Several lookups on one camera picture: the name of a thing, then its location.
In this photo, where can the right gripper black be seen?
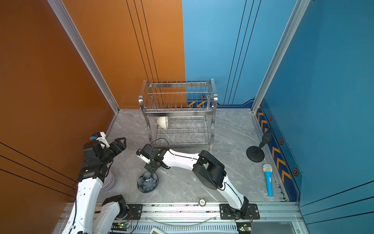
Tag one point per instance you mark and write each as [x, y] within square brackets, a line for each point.
[149, 168]

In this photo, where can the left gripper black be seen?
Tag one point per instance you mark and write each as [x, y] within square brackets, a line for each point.
[118, 150]

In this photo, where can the cream white bowl top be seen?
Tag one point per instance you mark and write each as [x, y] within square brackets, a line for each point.
[162, 122]

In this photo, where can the stainless steel dish rack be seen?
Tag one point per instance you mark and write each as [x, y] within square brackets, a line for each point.
[191, 110]

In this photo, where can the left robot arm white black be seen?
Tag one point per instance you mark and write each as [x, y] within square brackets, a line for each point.
[97, 154]

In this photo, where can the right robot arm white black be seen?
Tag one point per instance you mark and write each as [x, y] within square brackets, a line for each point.
[206, 167]

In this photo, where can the dark blue patterned bowl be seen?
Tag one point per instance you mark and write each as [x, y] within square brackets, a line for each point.
[148, 182]

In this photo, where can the lilac bowl lower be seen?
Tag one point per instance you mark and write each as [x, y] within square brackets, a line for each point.
[108, 182]

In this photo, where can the green circuit board left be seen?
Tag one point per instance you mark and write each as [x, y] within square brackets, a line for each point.
[120, 227]

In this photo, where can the green circuit board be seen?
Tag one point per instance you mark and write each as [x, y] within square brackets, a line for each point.
[120, 227]
[244, 228]

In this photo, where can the small round silver knob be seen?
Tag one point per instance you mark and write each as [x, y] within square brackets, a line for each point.
[202, 202]

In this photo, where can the black microphone stand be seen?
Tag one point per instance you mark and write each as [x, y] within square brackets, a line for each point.
[255, 153]

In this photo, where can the green circuit board right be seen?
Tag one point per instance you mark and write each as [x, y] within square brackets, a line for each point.
[244, 228]

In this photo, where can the blue toy microphone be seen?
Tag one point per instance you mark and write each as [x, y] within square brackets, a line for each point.
[267, 169]

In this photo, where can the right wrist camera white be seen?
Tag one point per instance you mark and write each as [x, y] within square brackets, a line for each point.
[146, 160]

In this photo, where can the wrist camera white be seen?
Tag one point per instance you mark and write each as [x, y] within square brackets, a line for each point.
[146, 160]
[101, 137]

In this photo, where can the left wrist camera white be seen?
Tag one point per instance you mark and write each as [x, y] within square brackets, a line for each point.
[101, 137]

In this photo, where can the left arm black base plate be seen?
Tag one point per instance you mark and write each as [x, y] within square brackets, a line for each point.
[133, 212]

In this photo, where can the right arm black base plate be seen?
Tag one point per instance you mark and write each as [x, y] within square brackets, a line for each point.
[249, 213]

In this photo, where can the aluminium front rail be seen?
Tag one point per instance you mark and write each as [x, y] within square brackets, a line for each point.
[190, 218]

